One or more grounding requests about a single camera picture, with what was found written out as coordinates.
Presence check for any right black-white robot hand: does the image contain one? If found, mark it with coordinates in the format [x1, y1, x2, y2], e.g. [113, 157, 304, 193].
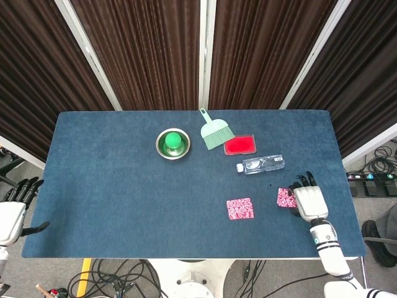
[288, 171, 329, 223]

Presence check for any left black-white robot hand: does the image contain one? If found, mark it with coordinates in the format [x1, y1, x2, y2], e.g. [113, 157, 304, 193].
[0, 176, 50, 246]

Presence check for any pink patterned block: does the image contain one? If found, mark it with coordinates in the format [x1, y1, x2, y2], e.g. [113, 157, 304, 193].
[226, 197, 255, 220]
[276, 187, 298, 209]

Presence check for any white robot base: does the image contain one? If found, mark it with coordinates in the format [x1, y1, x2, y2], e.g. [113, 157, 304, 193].
[145, 258, 237, 298]

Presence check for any black office chair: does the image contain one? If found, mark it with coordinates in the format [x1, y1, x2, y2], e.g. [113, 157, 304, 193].
[0, 156, 25, 187]

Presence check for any clear plastic water bottle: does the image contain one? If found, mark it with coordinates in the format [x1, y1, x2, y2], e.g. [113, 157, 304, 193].
[236, 154, 285, 175]

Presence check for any wooden stick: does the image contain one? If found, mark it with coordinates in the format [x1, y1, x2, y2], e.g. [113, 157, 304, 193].
[35, 283, 51, 298]

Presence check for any grey trouser leg of bystander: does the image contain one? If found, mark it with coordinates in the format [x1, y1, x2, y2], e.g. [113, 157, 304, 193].
[375, 203, 397, 232]

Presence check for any black shoe of bystander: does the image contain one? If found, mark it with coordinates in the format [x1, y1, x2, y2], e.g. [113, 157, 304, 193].
[361, 219, 397, 268]

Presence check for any red pad in clear case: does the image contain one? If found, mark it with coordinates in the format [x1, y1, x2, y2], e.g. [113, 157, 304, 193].
[223, 133, 257, 156]

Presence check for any blue felt table mat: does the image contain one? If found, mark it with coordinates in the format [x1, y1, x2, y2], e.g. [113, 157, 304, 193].
[20, 110, 367, 259]

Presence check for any mint green hand brush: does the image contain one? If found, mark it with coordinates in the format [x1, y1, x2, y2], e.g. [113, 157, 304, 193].
[199, 107, 236, 151]

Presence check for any brown pleated screen panel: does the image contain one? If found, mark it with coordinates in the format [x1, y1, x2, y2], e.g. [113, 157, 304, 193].
[288, 0, 397, 158]
[70, 0, 201, 111]
[0, 0, 116, 162]
[208, 0, 338, 111]

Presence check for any green round plastic toy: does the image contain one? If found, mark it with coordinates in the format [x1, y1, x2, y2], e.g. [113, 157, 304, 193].
[164, 132, 183, 155]

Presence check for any stainless steel bowl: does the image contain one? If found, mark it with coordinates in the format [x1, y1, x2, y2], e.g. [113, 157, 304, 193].
[155, 129, 192, 160]

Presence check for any white screen frame rail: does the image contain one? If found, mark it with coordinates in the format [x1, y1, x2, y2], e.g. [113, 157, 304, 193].
[342, 123, 397, 167]
[0, 135, 46, 170]

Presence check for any black floor cable bundle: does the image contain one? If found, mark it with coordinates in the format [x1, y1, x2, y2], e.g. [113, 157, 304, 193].
[66, 259, 171, 298]
[361, 144, 397, 174]

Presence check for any black cable with inline box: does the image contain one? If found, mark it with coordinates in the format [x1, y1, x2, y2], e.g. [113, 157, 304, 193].
[231, 260, 268, 298]

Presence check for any white screen frame post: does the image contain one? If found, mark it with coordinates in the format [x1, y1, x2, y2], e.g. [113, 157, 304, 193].
[198, 0, 217, 111]
[54, 0, 123, 112]
[279, 0, 354, 110]

